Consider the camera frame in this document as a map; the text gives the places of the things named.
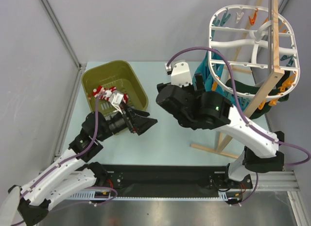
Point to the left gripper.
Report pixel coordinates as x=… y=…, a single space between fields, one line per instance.
x=138 y=121

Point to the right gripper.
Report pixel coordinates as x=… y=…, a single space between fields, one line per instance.
x=198 y=81

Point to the teal blue sock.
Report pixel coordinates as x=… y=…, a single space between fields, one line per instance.
x=209 y=82

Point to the red white striped sock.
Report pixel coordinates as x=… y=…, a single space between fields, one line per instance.
x=104 y=93

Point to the white plastic clip hanger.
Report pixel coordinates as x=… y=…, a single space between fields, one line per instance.
x=275 y=34

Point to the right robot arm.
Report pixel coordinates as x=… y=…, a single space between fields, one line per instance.
x=209 y=110

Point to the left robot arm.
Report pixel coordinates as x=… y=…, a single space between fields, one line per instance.
x=73 y=171

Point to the wooden hanger stand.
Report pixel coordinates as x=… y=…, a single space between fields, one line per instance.
x=273 y=77

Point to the olive green plastic basket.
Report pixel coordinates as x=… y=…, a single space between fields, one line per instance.
x=115 y=76

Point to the dark green sock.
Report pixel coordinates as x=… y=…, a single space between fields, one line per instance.
x=275 y=96

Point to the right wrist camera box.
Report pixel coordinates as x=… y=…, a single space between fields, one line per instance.
x=180 y=73

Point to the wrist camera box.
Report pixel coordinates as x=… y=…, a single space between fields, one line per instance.
x=116 y=100
x=180 y=73

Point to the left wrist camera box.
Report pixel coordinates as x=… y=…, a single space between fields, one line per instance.
x=116 y=100

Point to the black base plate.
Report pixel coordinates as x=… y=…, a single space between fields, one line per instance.
x=145 y=181

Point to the white cable duct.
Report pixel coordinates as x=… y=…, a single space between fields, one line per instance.
x=93 y=195

